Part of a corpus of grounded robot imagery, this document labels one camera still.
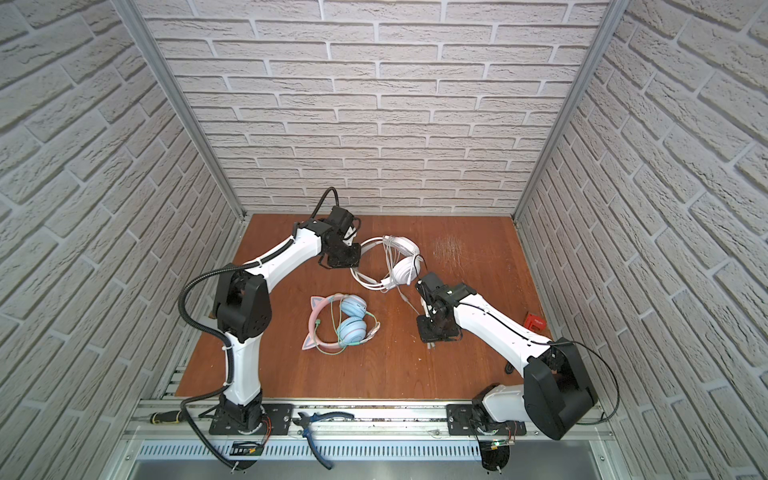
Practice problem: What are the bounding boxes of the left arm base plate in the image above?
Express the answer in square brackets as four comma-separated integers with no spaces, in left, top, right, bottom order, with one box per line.
[208,403,294,436]

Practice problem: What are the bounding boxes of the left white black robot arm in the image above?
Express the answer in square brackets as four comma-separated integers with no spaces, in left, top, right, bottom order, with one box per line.
[213,206,361,431]

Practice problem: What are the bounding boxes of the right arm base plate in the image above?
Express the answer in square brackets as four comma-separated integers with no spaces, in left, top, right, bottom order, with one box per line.
[446,403,527,437]

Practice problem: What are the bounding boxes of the aluminium front rail frame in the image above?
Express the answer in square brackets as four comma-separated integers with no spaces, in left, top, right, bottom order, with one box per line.
[116,398,619,463]

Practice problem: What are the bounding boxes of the red small object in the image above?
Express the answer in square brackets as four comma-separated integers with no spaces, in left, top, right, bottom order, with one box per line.
[523,313,547,334]

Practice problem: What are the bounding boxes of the black yellow screwdriver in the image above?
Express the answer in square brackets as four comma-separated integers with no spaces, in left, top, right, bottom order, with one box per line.
[149,410,185,425]

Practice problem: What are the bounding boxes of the green headphone cable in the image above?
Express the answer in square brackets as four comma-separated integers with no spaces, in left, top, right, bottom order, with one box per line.
[313,299,380,356]

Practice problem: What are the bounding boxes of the pink blue cat-ear headphones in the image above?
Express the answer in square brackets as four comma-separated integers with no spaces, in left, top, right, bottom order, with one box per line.
[302,293,381,355]

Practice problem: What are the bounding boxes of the black corrugated cable conduit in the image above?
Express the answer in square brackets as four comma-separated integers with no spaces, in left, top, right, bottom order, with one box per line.
[177,187,341,472]

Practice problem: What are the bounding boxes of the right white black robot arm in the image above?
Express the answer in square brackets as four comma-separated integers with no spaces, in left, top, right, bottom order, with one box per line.
[416,273,598,440]

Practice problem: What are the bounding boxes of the blue handled pliers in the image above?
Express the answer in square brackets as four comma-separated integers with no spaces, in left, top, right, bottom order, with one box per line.
[292,410,356,471]

